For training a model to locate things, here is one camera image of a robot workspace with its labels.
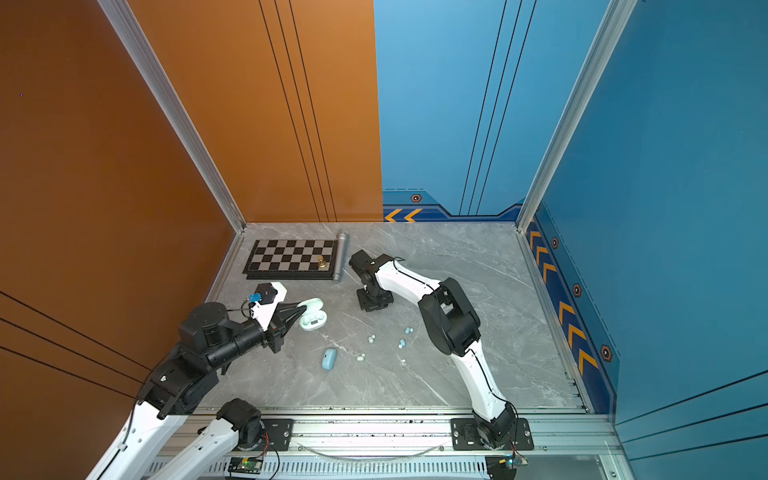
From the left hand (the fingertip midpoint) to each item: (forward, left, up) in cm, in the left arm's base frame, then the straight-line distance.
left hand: (303, 303), depth 66 cm
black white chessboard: (+32, +16, -25) cm, 43 cm away
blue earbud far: (+7, -25, -27) cm, 38 cm away
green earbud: (-2, -11, -27) cm, 29 cm away
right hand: (+14, -12, -27) cm, 33 cm away
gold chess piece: (+29, +5, -23) cm, 37 cm away
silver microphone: (+34, 0, -26) cm, 43 cm away
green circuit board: (-27, +14, -30) cm, 43 cm away
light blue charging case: (-3, -2, -25) cm, 25 cm away
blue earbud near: (+2, -23, -27) cm, 35 cm away
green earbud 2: (+4, -14, -27) cm, 30 cm away
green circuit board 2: (-26, -49, -26) cm, 61 cm away
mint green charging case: (-3, -3, -1) cm, 4 cm away
